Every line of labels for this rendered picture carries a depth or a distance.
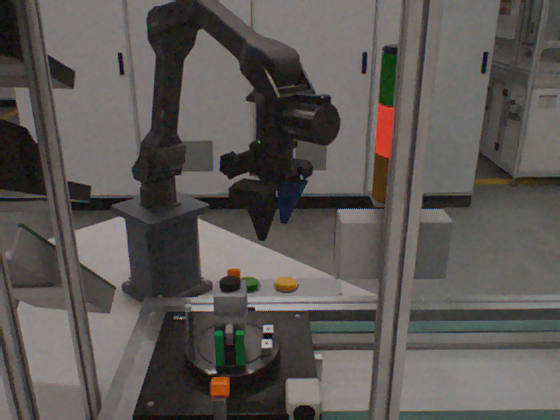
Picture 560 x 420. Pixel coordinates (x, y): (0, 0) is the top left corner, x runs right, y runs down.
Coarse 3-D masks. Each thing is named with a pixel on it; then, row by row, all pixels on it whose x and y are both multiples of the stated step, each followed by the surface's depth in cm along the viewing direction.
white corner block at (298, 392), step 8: (288, 384) 69; (296, 384) 69; (304, 384) 69; (312, 384) 69; (288, 392) 68; (296, 392) 68; (304, 392) 68; (312, 392) 68; (320, 392) 68; (288, 400) 67; (296, 400) 67; (304, 400) 67; (312, 400) 67; (320, 400) 67; (288, 408) 67; (296, 408) 67; (304, 408) 67; (312, 408) 67; (320, 408) 67; (296, 416) 67; (304, 416) 67; (312, 416) 67
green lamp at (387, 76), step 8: (384, 56) 51; (392, 56) 50; (384, 64) 51; (392, 64) 50; (384, 72) 51; (392, 72) 50; (384, 80) 51; (392, 80) 50; (384, 88) 52; (392, 88) 51; (384, 96) 52; (392, 96) 51; (384, 104) 52; (392, 104) 51
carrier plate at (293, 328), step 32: (192, 320) 87; (256, 320) 87; (288, 320) 87; (160, 352) 79; (288, 352) 79; (160, 384) 72; (192, 384) 72; (256, 384) 72; (160, 416) 67; (192, 416) 67; (256, 416) 67; (288, 416) 67; (320, 416) 68
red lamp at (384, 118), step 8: (384, 112) 52; (384, 120) 52; (376, 128) 54; (384, 128) 53; (376, 136) 54; (384, 136) 53; (376, 144) 54; (384, 144) 53; (376, 152) 55; (384, 152) 53
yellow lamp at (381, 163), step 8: (376, 160) 55; (384, 160) 54; (376, 168) 55; (384, 168) 54; (376, 176) 55; (384, 176) 54; (376, 184) 55; (384, 184) 54; (376, 192) 56; (384, 192) 55; (376, 200) 56; (384, 200) 55
